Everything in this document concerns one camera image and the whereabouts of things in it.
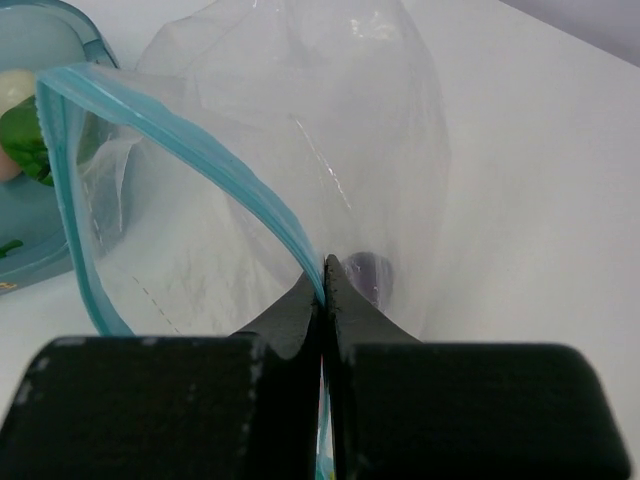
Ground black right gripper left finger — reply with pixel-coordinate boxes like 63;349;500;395
1;278;320;479

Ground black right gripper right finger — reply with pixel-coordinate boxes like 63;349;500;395
325;256;632;479

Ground clear zip top bag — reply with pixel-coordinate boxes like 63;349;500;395
34;0;456;480

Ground green chili pepper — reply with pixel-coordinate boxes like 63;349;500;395
0;239;24;258

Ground pink egg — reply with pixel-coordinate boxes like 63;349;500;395
0;149;22;183

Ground green bell pepper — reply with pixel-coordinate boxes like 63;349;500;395
1;95;54;187

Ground white garlic bulb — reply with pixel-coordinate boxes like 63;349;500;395
0;69;35;114

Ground teal plastic tray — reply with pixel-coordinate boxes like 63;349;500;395
1;1;119;295

